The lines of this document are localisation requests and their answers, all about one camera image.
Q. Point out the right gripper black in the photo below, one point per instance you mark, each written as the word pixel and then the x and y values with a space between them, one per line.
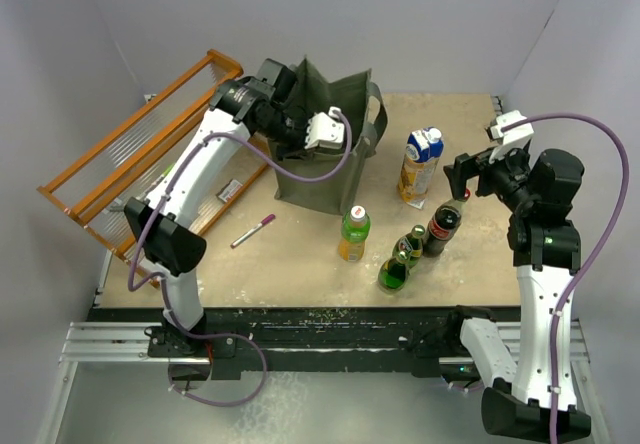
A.
pixel 467 165

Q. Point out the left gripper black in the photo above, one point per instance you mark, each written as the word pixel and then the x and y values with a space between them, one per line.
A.
pixel 303 121

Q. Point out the blue yellow juice carton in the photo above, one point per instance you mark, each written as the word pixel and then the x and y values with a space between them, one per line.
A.
pixel 423 150

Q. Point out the cola glass bottle red cap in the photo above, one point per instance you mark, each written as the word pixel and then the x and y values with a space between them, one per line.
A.
pixel 443 225

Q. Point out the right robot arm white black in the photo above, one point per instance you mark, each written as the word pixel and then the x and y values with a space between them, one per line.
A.
pixel 529 395

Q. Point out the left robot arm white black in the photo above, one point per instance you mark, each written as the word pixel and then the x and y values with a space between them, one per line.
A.
pixel 161 222

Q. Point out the small red white box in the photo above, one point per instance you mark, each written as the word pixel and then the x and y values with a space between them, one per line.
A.
pixel 229 190

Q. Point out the green glass bottle rear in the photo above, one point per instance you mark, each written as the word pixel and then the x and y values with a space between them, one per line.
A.
pixel 412 244

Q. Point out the green glass bottle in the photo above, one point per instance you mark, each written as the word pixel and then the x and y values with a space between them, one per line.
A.
pixel 394 272
pixel 412 244

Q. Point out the pink white marker pen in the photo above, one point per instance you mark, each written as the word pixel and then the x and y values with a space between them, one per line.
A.
pixel 245 236

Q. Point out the green tea plastic bottle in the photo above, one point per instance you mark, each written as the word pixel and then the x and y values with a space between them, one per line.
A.
pixel 355 230

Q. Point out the green glass bottle front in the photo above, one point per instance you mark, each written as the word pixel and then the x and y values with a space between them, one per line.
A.
pixel 394 272

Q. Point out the orange wooden rack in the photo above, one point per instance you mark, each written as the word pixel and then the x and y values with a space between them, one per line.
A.
pixel 131 159

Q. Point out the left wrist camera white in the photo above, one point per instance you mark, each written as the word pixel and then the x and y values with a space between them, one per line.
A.
pixel 325 130

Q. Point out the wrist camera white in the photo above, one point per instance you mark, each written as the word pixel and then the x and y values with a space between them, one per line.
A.
pixel 508 139
pixel 325 130

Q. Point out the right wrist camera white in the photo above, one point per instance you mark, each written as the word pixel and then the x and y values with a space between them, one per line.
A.
pixel 508 139

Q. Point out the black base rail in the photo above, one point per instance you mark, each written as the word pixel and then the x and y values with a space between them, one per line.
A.
pixel 325 336

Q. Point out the aluminium frame rail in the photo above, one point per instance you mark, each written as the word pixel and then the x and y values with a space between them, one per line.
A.
pixel 110 344

